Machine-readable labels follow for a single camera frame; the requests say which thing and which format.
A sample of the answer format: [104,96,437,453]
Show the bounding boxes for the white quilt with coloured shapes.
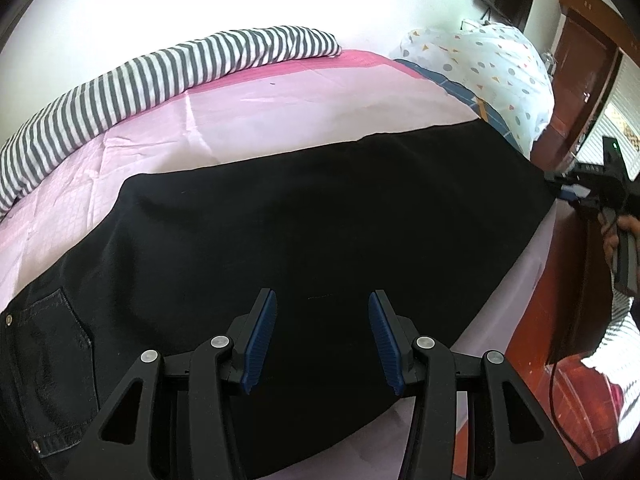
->
[400,21,555,155]

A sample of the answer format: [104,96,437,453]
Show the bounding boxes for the brown wooden door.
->
[531,0,623,171]

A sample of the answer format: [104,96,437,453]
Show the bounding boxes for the pink bed sheet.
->
[0,49,556,480]

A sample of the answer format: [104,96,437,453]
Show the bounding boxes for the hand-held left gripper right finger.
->
[368,290,583,480]

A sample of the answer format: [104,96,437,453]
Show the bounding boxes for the person's right hand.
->
[599,209,640,270]

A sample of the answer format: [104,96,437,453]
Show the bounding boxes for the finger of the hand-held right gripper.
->
[557,186,593,208]
[542,170,581,189]

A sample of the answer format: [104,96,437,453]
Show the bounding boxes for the blue checked sheet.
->
[392,58,532,157]

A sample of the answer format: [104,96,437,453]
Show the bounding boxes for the black pants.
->
[0,119,558,480]

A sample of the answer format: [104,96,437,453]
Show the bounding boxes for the white window blind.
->
[577,52,640,183]

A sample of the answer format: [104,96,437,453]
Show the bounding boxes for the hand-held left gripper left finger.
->
[72,287,278,480]

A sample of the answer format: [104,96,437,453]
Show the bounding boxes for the grey white striped bolster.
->
[0,24,343,213]

